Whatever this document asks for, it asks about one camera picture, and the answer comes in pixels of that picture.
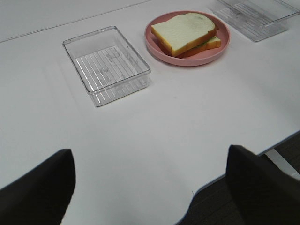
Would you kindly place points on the bread slice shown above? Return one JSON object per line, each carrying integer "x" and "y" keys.
{"x": 214, "y": 43}
{"x": 184, "y": 32}

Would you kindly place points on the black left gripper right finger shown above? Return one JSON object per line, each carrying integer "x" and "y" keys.
{"x": 263, "y": 194}

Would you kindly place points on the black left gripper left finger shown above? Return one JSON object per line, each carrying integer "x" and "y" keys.
{"x": 41, "y": 196}

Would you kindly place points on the clear plastic right tray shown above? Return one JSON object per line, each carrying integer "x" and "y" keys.
{"x": 255, "y": 19}

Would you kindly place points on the clear plastic left tray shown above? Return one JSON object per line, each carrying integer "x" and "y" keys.
{"x": 109, "y": 67}

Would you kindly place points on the green lettuce leaf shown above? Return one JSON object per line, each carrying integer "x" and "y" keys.
{"x": 202, "y": 44}

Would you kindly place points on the white table leg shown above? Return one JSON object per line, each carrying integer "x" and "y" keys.
{"x": 279, "y": 161}

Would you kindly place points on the clear plastic tray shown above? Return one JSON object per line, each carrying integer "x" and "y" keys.
{"x": 255, "y": 19}
{"x": 109, "y": 67}

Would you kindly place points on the pink round plate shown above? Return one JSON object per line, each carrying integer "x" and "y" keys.
{"x": 201, "y": 58}

